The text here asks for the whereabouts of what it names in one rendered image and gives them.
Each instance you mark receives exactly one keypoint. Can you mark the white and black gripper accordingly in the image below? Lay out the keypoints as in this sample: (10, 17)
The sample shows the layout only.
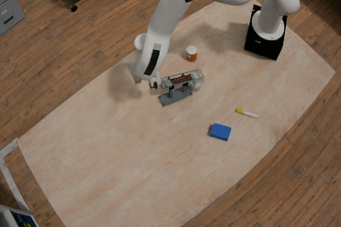
(153, 82)

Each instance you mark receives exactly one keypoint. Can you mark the blue rectangular block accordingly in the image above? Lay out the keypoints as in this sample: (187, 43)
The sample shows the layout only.
(220, 132)

